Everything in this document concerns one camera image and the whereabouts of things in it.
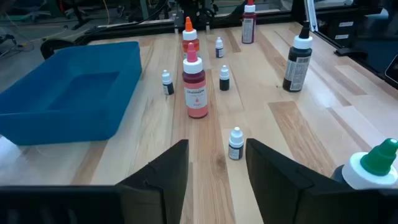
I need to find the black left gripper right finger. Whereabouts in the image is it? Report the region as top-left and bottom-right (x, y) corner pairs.
(245, 138), (398, 224)

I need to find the orange-capped food coloring bottle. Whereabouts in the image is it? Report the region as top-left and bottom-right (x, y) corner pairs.
(182, 16), (200, 60)

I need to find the black-capped food coloring bottle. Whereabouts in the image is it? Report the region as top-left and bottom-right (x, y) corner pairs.
(282, 21), (313, 93)

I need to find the black labelled equipment box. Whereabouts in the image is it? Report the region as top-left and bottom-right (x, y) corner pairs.
(325, 14), (369, 49)

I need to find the green-capped food coloring bottle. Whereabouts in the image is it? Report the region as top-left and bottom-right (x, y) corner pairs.
(331, 138), (398, 190)

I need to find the blue plastic bin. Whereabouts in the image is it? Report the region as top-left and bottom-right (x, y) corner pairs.
(0, 41), (143, 146)

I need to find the red-capped food coloring bottle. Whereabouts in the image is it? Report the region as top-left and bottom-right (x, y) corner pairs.
(241, 0), (257, 45)

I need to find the small white-capped dropper bottle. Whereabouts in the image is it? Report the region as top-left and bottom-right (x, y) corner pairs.
(215, 37), (224, 58)
(161, 69), (175, 96)
(219, 65), (231, 91)
(228, 126), (244, 161)

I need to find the silver aluminium frame post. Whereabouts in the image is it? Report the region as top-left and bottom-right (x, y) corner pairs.
(303, 0), (319, 32)

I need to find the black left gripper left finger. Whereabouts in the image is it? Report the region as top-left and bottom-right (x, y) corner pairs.
(0, 139), (190, 224)

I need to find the pink-capped food coloring bottle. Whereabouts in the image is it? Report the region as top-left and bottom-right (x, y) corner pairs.
(182, 42), (209, 119)

